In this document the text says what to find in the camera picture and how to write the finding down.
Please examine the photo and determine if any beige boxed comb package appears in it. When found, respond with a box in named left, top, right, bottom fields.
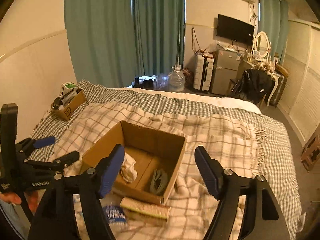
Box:
left=120, top=197, right=170, bottom=220

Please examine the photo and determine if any large clear water jug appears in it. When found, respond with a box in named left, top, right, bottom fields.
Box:
left=168, top=64, right=185, bottom=93

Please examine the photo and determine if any grey mini fridge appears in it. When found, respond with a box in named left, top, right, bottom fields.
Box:
left=210, top=49, right=240, bottom=95

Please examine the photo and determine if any teal curtain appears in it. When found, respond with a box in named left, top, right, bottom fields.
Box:
left=64, top=0, right=185, bottom=88
left=258, top=0, right=289, bottom=64

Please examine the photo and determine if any brown wooden stool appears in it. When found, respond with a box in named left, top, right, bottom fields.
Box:
left=301, top=135, right=319, bottom=172

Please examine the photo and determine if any teal curtain right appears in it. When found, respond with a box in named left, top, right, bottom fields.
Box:
left=258, top=0, right=289, bottom=64

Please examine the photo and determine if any large open cardboard box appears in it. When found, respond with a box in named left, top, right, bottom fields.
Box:
left=80, top=121, right=186, bottom=205

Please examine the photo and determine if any green belt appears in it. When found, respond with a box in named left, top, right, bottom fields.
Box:
left=150, top=169, right=168, bottom=196

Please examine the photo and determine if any black jacket on chair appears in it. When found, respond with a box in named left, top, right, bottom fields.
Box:
left=227, top=69, right=273, bottom=105

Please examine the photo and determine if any green checked bed sheet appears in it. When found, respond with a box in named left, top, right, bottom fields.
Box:
left=31, top=81, right=302, bottom=239

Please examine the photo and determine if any white suitcase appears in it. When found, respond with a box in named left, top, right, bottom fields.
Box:
left=193, top=54, right=214, bottom=91

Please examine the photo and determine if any small SF cardboard box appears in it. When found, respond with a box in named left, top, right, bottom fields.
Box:
left=52, top=88, right=87, bottom=121

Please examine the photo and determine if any person's left hand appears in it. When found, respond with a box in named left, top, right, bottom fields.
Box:
left=0, top=191, right=39, bottom=213

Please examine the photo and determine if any black wall television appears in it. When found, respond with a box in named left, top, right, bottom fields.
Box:
left=216, top=14, right=254, bottom=46

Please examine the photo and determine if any beige plaid blanket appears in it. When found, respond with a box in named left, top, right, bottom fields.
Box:
left=48, top=101, right=266, bottom=240

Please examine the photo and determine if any white oval vanity mirror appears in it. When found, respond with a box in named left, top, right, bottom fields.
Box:
left=251, top=31, right=271, bottom=60

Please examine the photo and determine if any white sliding wardrobe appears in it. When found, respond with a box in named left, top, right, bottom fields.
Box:
left=278, top=20, right=319, bottom=145

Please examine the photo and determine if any teal curtain left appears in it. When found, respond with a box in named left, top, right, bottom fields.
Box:
left=64, top=0, right=185, bottom=88

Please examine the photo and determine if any white sock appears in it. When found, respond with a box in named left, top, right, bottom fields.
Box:
left=120, top=153, right=138, bottom=183

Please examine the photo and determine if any blue labelled cotton swab jar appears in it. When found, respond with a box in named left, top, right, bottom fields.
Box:
left=101, top=199, right=127, bottom=226

